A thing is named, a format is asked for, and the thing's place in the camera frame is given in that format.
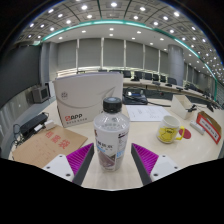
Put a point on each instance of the clear plastic water bottle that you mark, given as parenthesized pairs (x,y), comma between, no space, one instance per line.
(111,133)

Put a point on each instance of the large white printed carton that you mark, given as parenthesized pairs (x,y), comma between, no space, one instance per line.
(85,96)

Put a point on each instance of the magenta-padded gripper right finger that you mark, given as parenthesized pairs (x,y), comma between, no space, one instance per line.
(146,159)

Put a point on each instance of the brown paper envelope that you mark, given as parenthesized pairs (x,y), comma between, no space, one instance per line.
(43,146)

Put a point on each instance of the white remote control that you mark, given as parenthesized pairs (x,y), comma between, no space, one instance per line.
(196,127)

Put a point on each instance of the white paper sheet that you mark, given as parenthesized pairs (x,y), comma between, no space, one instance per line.
(146,113)

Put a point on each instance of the row of black office chairs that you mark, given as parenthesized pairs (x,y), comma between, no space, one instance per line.
(148,76)

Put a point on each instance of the red-edged open cardboard box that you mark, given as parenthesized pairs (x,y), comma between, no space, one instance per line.
(209,128)

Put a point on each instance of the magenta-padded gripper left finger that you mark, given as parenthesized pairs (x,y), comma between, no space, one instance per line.
(79,159)

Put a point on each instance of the row of black desk microphones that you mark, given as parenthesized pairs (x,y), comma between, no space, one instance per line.
(135,79)

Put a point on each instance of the group of ceiling lights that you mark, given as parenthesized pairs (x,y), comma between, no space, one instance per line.
(84,7)

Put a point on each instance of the black power strip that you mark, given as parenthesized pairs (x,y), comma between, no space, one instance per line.
(32,124)

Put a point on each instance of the flat round red coaster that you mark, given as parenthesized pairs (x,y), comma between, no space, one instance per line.
(187,134)

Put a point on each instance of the small white charger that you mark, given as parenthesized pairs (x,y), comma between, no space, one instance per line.
(50,125)

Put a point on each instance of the white and yellow mug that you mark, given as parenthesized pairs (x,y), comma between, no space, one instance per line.
(167,130)

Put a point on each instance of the white open divider box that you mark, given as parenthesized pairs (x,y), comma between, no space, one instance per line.
(181,106)

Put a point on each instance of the grey box monitor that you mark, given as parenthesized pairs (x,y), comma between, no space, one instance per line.
(40,94)

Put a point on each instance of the black marker pen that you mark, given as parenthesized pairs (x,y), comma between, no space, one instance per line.
(191,108)

